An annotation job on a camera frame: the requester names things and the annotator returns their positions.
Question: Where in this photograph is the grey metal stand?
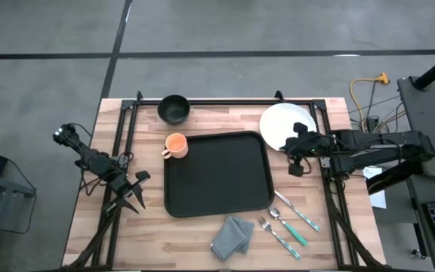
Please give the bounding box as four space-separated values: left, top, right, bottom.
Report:
0 169 37 272

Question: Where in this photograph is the orange mug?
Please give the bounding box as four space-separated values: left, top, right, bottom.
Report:
160 132 190 160

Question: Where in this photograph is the grey side table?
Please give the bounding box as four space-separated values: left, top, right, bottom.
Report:
396 76 435 178

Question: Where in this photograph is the black metal table frame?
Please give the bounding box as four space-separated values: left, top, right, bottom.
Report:
60 90 388 271

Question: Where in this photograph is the spoon with green handle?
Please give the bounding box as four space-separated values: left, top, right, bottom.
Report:
268 206 310 248

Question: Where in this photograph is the white paper sheet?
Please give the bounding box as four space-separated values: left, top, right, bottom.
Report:
362 165 387 210

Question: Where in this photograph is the white round plate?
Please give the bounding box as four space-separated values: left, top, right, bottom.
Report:
258 102 318 152

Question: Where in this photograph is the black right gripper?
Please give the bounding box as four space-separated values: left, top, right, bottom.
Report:
279 122 323 178

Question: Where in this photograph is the black floor cable bundle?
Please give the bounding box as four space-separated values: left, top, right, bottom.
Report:
347 81 407 133

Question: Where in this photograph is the fork with teal patterned handle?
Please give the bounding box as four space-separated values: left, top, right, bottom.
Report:
258 216 302 261

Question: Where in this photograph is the black bowl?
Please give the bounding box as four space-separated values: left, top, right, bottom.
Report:
157 94 191 125

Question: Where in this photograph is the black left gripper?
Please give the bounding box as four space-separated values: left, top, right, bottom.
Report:
103 170 151 215

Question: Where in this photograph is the black power adapter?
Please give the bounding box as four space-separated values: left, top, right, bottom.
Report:
365 116 380 133

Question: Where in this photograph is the knife with teal patterned handle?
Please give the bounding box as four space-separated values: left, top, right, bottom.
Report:
273 190 321 233

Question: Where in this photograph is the grey cloth napkin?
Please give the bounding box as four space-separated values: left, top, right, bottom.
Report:
209 215 255 262

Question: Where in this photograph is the black plastic serving tray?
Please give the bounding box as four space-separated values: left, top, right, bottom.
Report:
163 130 276 219

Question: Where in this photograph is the yellow extension cord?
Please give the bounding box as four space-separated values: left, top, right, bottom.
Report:
349 72 391 131

